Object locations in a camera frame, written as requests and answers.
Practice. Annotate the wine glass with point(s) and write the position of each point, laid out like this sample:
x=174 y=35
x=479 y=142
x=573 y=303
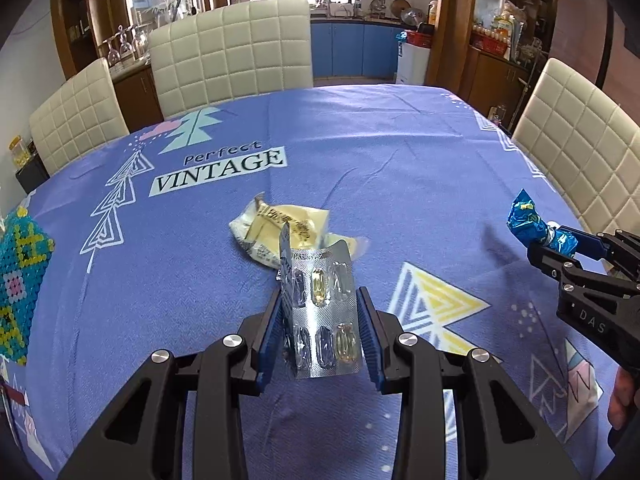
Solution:
x=126 y=46
x=112 y=50
x=141 y=40

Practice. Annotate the black box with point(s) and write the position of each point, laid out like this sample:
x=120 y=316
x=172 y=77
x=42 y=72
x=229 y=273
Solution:
x=32 y=175

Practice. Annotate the wooden glassware cabinet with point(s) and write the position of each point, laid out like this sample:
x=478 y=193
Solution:
x=85 y=20

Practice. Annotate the cream yellow snack wrapper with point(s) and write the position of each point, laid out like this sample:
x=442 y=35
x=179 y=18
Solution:
x=270 y=222

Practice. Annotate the metal pot lid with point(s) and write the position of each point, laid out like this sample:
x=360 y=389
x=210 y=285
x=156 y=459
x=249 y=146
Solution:
x=407 y=12

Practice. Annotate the brown door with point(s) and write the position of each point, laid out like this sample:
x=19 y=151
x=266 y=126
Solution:
x=580 y=20

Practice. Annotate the silver capsule blister pack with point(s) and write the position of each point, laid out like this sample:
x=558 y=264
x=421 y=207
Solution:
x=320 y=320

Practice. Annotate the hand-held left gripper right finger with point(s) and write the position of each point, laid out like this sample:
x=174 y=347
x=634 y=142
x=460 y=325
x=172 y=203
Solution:
x=367 y=332

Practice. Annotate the blue kitchen cabinets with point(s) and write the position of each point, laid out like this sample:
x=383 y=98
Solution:
x=350 y=47

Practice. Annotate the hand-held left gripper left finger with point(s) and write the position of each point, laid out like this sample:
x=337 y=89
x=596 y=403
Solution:
x=270 y=332

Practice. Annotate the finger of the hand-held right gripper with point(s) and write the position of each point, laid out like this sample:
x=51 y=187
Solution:
x=575 y=267
x=585 y=242

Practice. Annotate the cream quilted dining chair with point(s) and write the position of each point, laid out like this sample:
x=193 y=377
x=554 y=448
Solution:
x=580 y=135
x=75 y=115
x=230 y=55

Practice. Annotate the colourful beaded mat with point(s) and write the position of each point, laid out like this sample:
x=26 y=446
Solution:
x=22 y=280

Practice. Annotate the wooden display cabinet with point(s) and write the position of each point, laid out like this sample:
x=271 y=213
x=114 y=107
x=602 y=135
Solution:
x=495 y=35

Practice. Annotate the red basket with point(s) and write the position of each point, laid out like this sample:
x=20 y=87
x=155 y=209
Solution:
x=420 y=39

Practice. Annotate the white trash bin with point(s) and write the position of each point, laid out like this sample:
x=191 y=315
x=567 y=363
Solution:
x=412 y=62

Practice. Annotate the blue snack wrapper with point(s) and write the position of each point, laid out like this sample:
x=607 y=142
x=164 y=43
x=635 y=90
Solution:
x=525 y=220

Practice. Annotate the person's right hand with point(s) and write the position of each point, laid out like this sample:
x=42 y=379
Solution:
x=622 y=395

